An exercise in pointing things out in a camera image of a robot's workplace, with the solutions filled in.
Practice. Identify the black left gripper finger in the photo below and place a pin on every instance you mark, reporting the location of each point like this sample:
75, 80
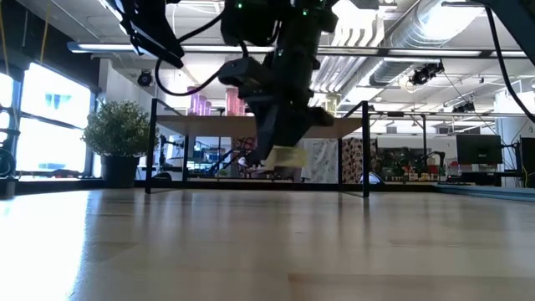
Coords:
264, 134

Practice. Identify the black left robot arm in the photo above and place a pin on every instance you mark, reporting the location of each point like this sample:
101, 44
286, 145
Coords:
150, 29

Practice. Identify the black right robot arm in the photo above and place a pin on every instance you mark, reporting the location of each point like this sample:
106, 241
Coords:
518, 18

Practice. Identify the wooden shelf black metal legs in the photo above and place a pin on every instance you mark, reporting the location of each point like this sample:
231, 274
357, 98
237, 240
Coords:
209, 125

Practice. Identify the white ceiling pipes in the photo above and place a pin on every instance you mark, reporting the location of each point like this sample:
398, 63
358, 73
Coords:
334, 75

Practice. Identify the floral patterned curtain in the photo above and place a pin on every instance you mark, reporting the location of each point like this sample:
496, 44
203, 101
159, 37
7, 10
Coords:
355, 161

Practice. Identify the black ceiling spotlight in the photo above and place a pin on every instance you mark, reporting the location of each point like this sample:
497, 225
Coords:
426, 73
144, 78
464, 107

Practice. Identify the green potted plant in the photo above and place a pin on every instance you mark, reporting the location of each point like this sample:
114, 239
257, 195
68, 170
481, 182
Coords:
119, 131

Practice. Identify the overhead LED light bar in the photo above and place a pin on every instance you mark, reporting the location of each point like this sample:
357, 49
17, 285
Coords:
104, 47

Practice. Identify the black monitor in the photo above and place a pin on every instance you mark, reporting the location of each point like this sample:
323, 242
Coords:
478, 148

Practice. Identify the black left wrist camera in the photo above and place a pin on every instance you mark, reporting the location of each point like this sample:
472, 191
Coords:
242, 74

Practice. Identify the silver ceiling duct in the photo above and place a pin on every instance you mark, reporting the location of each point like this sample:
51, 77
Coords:
418, 37

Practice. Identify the large window black frame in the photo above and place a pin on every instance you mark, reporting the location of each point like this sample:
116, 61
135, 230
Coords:
54, 121

